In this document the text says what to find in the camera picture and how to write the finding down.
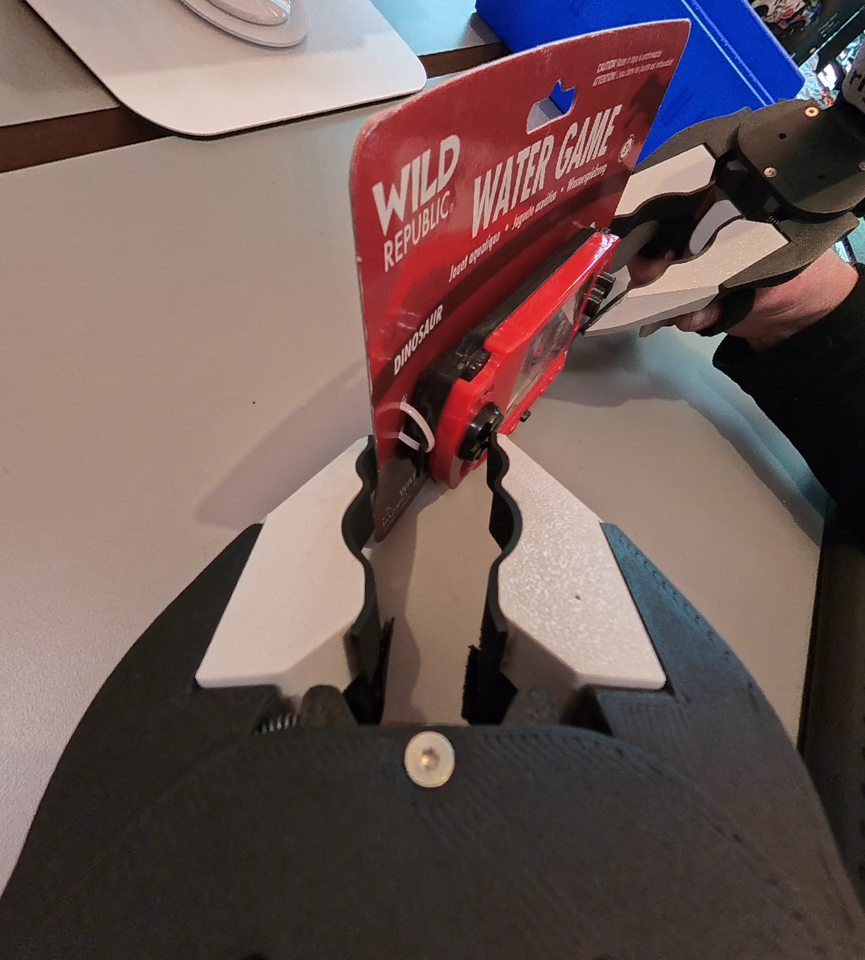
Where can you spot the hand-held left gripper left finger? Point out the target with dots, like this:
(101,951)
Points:
(282,600)

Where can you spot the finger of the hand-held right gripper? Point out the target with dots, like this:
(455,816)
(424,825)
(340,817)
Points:
(672,169)
(687,292)

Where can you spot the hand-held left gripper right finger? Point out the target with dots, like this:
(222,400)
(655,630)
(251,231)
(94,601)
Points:
(575,600)

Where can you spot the red handheld toy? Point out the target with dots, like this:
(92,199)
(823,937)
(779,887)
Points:
(440,262)

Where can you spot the person's right forearm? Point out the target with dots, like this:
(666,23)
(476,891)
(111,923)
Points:
(837,420)

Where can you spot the person's right hand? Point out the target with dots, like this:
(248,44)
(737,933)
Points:
(800,300)

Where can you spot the blue plastic bin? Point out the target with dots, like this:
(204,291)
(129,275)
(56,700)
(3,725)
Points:
(725,67)

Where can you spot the black printed box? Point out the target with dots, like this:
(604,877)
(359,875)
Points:
(785,11)

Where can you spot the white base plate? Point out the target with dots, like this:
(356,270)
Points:
(177,75)

